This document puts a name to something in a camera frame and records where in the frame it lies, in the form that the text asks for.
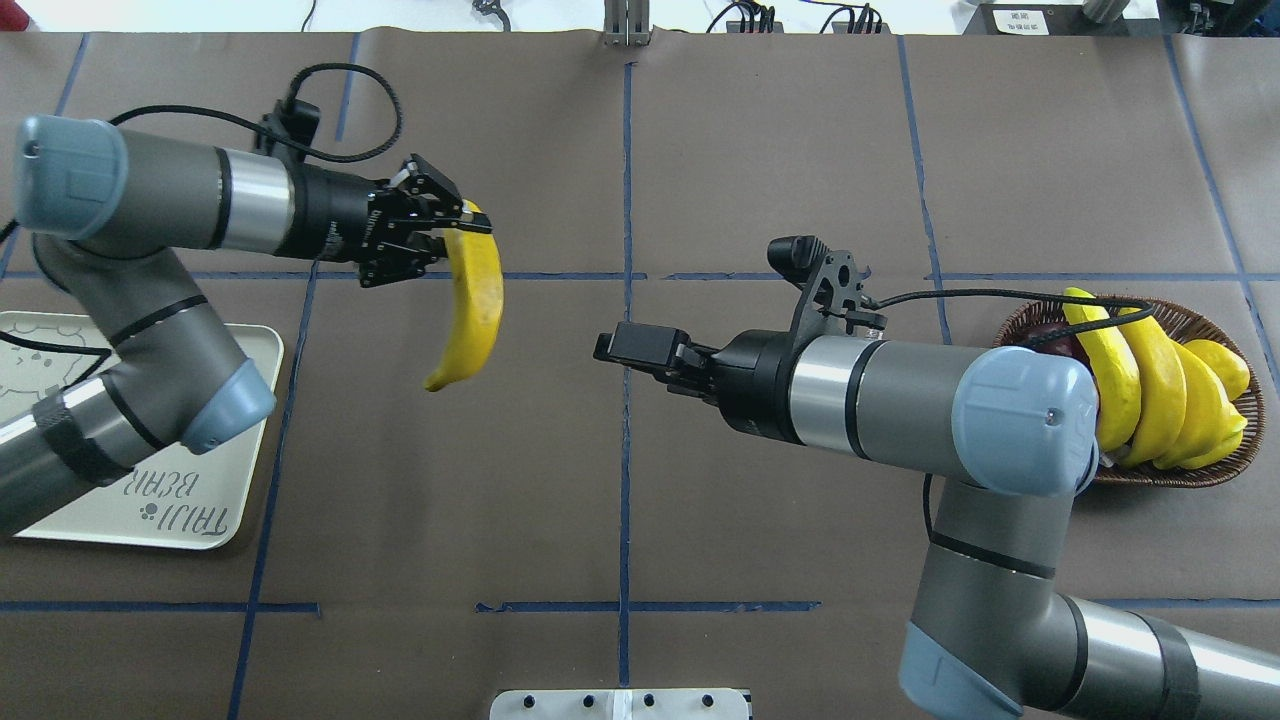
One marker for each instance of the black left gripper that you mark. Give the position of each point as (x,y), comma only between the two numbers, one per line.
(335,222)

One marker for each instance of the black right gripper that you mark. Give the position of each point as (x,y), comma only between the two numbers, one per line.
(755,373)

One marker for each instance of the woven wicker basket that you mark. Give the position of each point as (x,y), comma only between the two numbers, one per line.
(1182,325)

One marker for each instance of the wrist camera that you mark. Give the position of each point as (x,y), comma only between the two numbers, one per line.
(831,299)
(298,121)

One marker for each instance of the white pedestal base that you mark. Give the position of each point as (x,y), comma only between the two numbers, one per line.
(623,703)

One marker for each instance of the aluminium frame post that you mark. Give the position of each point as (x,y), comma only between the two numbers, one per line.
(627,23)

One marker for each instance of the yellow lemon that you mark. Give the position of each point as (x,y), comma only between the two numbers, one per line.
(1233,371)

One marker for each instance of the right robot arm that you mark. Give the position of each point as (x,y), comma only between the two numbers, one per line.
(1012,432)

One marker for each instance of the yellow banana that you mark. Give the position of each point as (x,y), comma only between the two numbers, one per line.
(1163,391)
(1117,380)
(478,304)
(1211,428)

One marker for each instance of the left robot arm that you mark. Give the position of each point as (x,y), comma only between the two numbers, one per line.
(108,208)

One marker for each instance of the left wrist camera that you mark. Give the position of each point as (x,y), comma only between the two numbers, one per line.
(298,121)

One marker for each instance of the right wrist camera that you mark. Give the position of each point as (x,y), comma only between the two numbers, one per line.
(831,299)

